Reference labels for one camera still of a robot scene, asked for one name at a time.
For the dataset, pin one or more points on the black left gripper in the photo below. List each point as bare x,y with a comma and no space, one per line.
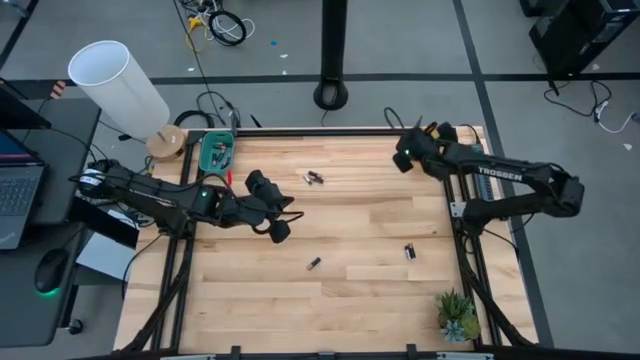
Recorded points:
255,210

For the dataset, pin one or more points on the yellow plug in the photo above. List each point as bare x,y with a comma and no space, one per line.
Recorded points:
194,22

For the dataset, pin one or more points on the grey blue power strip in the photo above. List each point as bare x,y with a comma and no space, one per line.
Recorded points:
484,187

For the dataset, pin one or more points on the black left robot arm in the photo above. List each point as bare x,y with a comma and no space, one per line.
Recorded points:
150,197

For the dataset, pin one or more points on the grey laptop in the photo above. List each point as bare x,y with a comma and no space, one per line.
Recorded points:
17,195

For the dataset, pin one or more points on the pale grey flat box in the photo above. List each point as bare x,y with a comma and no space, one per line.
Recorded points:
102,257

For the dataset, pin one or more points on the teal plastic bin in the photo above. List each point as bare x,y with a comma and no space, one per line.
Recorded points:
207,155

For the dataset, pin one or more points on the black caster wheel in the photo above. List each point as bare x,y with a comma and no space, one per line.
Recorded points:
75,327

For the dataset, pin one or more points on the black pole with round end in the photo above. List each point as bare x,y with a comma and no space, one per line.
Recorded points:
332,45

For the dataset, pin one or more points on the black flat box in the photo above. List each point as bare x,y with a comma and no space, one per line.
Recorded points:
107,230

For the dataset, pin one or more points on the small green succulent plant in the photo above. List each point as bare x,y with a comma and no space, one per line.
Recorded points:
455,312

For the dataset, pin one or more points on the copper black battery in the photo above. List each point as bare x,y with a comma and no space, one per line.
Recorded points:
412,251
218,159
318,175
227,161
314,179
219,146

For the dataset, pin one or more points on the black computer mouse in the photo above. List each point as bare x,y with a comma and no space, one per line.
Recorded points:
51,270

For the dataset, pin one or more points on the black monitor back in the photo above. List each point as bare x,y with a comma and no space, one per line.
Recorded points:
20,112

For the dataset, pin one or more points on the black equipment cabinet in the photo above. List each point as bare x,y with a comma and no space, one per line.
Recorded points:
575,35

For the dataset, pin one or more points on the orange white striped object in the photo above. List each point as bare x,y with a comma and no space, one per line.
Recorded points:
58,90

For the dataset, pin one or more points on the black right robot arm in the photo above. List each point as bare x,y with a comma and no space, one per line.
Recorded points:
500,172

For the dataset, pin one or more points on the white metal bracket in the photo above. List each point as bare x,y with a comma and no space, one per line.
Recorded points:
465,356
187,357

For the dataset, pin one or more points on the black silver printed battery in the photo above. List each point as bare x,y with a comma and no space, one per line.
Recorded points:
314,263

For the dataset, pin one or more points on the white square mounting plate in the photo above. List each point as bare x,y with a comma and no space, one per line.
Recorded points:
457,209

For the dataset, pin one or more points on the black desk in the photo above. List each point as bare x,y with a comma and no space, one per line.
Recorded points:
70,150

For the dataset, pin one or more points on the white shade wooden base lamp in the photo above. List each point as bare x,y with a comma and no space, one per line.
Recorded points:
115,85

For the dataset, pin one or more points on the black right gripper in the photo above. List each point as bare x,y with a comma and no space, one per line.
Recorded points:
420,147

